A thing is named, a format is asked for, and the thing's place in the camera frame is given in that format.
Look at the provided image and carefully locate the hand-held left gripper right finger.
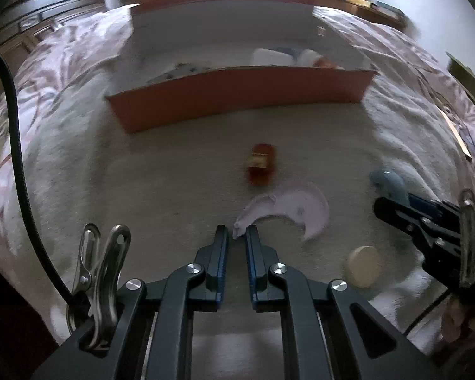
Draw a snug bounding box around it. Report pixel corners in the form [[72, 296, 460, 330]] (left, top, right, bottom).
[[245, 224, 444, 380]]

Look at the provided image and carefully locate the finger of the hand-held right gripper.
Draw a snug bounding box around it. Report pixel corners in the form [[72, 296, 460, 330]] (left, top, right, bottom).
[[374, 197, 426, 240], [407, 192, 462, 218]]

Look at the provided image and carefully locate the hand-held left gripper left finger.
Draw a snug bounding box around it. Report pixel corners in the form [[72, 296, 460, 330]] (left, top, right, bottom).
[[32, 225, 229, 380]]

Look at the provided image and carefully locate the light blue soft toy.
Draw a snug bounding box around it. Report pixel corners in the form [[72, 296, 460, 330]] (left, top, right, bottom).
[[369, 169, 409, 207]]

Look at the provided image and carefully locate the white crescent plate shard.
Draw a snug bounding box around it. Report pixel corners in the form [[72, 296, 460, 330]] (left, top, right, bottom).
[[233, 182, 330, 243]]

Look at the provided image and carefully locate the red cardboard box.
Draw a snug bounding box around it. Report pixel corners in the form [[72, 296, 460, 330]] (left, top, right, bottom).
[[105, 2, 379, 134]]

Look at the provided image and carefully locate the white charger plug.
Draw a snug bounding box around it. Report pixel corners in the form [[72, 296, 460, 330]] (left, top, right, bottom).
[[252, 48, 298, 67]]

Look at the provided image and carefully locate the person's right hand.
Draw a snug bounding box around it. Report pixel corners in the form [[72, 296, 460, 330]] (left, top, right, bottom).
[[441, 298, 475, 343]]

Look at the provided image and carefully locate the cream round disc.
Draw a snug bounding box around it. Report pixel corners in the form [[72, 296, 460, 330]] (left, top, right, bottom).
[[343, 245, 383, 289]]

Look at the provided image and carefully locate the tan flat strip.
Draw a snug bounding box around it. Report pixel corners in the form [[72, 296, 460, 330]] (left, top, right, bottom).
[[439, 105, 472, 161]]

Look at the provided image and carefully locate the white fluffy blanket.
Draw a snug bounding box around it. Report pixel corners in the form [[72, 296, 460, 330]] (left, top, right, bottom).
[[20, 40, 475, 355]]

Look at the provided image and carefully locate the small red toy block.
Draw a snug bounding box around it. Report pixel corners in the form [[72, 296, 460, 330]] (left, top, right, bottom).
[[245, 143, 278, 187]]

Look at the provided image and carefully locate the white bottle with orange label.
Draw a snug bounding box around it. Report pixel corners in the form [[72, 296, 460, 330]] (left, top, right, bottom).
[[298, 49, 343, 70]]

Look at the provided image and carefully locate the dark green flat box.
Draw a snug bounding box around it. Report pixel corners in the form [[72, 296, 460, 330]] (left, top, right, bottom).
[[373, 2, 405, 20]]

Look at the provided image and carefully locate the pink cartoon quilt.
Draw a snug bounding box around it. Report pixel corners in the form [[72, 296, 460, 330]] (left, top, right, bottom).
[[0, 4, 475, 325]]

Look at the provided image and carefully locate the dark wooden headboard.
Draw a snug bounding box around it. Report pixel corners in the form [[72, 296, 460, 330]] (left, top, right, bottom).
[[0, 0, 108, 72]]

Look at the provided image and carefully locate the black cable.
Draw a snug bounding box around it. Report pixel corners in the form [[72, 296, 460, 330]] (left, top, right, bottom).
[[0, 45, 86, 325], [403, 288, 453, 336]]

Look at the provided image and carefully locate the pale yellow wooden frame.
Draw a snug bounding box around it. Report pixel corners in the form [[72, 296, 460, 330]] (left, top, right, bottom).
[[444, 51, 475, 129]]

